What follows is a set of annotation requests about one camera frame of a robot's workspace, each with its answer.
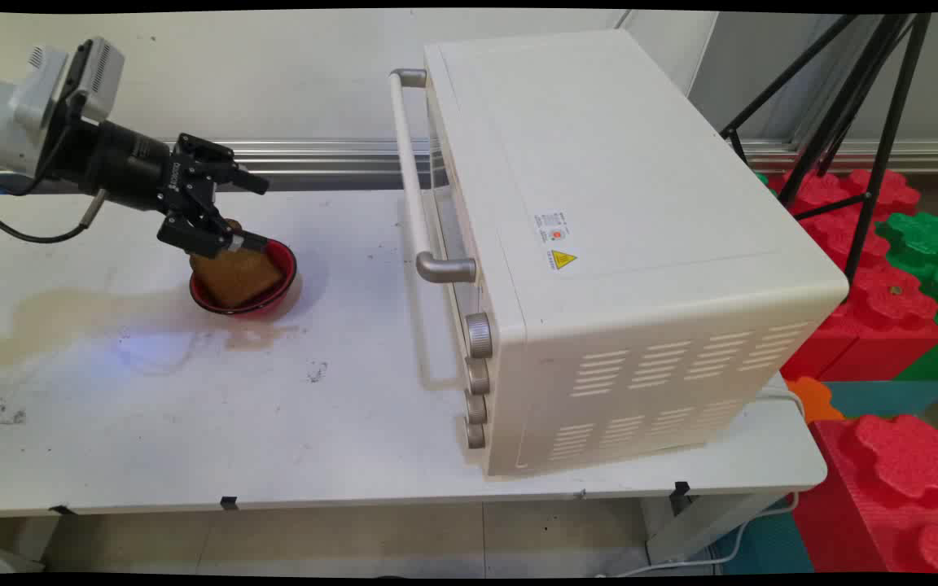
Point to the teal foam mat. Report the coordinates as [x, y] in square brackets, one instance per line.
[884, 397]

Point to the large silver oven knob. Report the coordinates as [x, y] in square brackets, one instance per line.
[479, 334]

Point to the black tripod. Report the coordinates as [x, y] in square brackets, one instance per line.
[884, 146]

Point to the white label sticker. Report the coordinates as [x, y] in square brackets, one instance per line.
[552, 226]

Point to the yellow warning sticker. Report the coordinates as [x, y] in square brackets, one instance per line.
[563, 260]

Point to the large red foam block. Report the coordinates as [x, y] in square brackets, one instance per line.
[900, 488]

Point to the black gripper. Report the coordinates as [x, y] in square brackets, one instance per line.
[123, 167]

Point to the black tape strip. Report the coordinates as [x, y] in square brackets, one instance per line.
[62, 510]
[681, 491]
[229, 503]

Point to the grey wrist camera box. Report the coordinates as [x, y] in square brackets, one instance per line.
[98, 73]

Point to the white table leg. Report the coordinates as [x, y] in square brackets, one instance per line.
[697, 525]

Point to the brown bread slice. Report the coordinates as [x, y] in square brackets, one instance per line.
[237, 277]

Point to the red bowl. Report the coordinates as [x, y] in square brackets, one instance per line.
[282, 277]

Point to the green foam block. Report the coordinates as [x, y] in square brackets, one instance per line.
[929, 244]

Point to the aluminium rail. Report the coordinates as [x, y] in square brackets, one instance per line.
[314, 159]

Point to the orange foam piece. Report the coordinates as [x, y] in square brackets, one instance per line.
[815, 399]

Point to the white toaster oven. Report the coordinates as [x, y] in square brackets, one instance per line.
[640, 244]

